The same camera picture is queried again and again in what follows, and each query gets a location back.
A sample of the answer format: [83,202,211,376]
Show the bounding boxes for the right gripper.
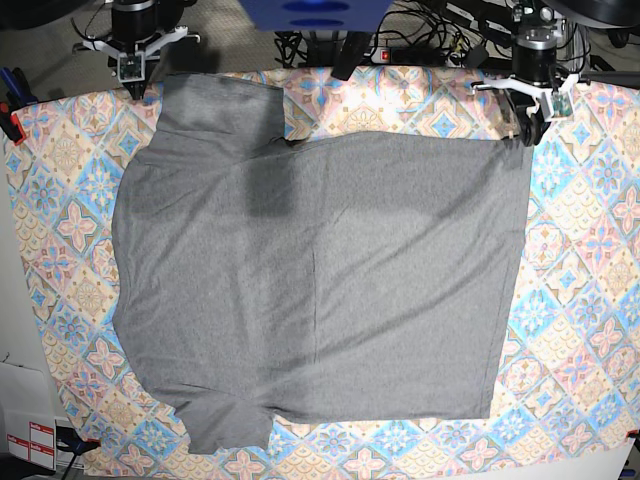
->
[112,14,156,52]

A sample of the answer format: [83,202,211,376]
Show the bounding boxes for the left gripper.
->
[503,45,557,146]

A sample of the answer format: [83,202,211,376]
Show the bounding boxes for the grey T-shirt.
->
[112,74,532,455]

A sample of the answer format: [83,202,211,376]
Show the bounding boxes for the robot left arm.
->
[505,1,568,147]

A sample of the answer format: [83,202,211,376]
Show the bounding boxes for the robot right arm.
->
[111,0,159,54]

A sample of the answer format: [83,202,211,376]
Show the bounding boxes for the white power strip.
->
[370,46,463,68]

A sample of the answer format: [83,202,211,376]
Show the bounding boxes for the red black clamp left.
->
[0,102,26,146]

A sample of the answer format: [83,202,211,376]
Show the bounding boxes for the patterned colourful tablecloth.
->
[1,83,639,479]

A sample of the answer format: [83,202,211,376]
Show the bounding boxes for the black orange clamp bottom left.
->
[56,427,100,456]

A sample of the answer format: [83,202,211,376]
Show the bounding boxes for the white cardboard box red labels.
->
[1,363,56,471]

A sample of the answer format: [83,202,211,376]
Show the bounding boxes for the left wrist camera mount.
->
[471,74,581,122]

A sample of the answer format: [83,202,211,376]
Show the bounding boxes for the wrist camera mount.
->
[72,26,201,84]
[471,74,581,122]

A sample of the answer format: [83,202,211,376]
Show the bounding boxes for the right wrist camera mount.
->
[72,26,201,84]

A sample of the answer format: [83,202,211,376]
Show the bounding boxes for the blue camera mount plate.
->
[240,0,391,32]

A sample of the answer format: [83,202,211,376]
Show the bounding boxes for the blue clamp handle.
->
[1,67,39,109]

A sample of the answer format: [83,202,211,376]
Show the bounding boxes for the black centre post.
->
[331,31,373,81]

